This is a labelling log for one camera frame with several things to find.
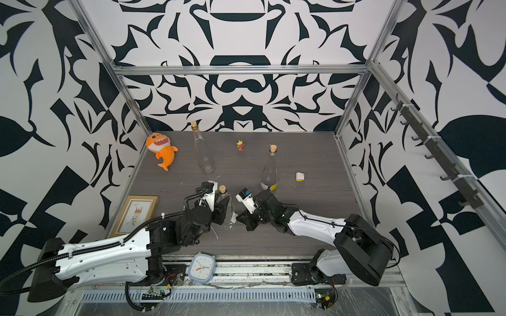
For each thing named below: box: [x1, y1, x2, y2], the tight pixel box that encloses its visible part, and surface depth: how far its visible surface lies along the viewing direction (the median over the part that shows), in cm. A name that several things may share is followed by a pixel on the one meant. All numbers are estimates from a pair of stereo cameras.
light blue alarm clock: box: [187, 252, 217, 284], surface depth 75 cm
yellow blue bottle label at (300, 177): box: [295, 171, 306, 183], surface depth 101 cm
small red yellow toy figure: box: [235, 139, 246, 152], surface depth 110 cm
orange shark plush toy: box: [146, 132, 179, 172], surface depth 107 cm
